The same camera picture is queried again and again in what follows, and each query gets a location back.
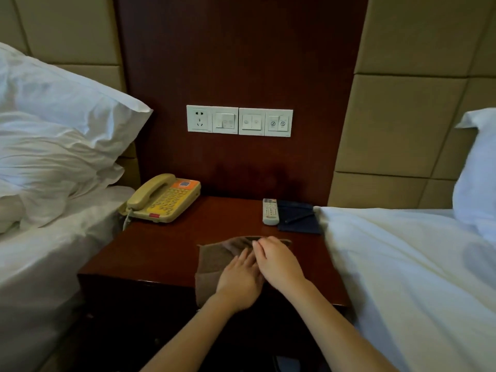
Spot crumpled white pillow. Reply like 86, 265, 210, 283
0, 112, 126, 234

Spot brown cleaning cloth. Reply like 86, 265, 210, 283
194, 235, 293, 309

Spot person's right forearm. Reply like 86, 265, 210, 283
286, 281, 400, 372

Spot white bed sheet mattress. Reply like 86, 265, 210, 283
0, 184, 137, 372

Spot beige padded headboard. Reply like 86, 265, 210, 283
327, 0, 496, 210

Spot person's left hand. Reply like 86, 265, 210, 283
214, 246, 267, 315

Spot white four-button switch panel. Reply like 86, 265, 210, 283
238, 107, 294, 138

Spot white remote control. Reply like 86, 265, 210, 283
262, 198, 281, 226

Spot black pen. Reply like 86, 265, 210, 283
284, 212, 316, 225

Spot white socket and switch panel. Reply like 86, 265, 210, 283
186, 104, 239, 135

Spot dark blue scribbled pouch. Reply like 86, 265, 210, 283
275, 200, 323, 235

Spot dark wooden nightstand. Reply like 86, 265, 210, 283
76, 195, 352, 313

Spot person's right hand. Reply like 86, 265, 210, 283
252, 236, 312, 298

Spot white bed cover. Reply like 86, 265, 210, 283
314, 206, 496, 372

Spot person's blue jeans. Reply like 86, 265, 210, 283
273, 356, 303, 372

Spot smooth white pillow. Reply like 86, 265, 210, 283
0, 42, 154, 161

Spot yellow corded telephone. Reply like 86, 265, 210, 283
117, 173, 202, 224

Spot person's left forearm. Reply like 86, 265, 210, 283
139, 294, 238, 372

